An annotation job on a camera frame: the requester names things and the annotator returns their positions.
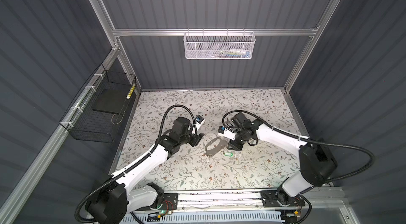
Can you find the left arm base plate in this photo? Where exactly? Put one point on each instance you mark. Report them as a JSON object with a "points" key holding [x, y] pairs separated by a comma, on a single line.
{"points": [[169, 202]]}

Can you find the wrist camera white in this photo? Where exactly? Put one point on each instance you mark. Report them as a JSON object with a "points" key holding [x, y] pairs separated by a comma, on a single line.
{"points": [[199, 121], [226, 132]]}

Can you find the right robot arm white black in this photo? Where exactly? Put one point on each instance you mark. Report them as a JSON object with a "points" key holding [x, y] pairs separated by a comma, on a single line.
{"points": [[316, 161]]}

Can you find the black pad in basket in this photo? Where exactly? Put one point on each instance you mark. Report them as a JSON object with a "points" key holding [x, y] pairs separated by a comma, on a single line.
{"points": [[111, 101]]}

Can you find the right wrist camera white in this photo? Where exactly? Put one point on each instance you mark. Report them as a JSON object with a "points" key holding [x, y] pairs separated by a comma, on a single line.
{"points": [[226, 132]]}

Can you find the white slotted cable duct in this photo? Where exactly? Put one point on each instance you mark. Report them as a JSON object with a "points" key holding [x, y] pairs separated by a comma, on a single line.
{"points": [[214, 217]]}

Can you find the floral table mat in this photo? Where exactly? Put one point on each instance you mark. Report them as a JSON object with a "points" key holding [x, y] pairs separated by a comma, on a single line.
{"points": [[260, 166]]}

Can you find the black wire basket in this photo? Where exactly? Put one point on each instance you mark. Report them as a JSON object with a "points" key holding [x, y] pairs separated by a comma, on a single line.
{"points": [[100, 112]]}

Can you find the white wire mesh basket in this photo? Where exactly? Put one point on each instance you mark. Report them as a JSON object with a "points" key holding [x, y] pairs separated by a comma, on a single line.
{"points": [[219, 45]]}

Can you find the aluminium mounting rail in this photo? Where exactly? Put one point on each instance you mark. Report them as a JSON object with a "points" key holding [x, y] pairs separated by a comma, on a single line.
{"points": [[243, 199]]}

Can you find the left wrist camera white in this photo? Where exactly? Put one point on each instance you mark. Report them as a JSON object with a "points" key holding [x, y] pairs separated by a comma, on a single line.
{"points": [[199, 121]]}

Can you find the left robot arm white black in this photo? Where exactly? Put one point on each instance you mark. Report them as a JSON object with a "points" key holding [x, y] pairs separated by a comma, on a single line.
{"points": [[118, 196]]}

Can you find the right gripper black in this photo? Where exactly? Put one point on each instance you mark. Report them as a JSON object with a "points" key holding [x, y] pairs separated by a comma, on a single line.
{"points": [[233, 145]]}

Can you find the yellow marker in basket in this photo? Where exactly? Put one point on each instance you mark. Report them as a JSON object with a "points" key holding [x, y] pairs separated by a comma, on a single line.
{"points": [[130, 92]]}

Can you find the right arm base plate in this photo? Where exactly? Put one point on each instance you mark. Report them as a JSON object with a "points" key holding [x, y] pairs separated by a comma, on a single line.
{"points": [[274, 198]]}

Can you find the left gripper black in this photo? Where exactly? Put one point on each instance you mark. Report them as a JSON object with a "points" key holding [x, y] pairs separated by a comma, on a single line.
{"points": [[196, 139]]}

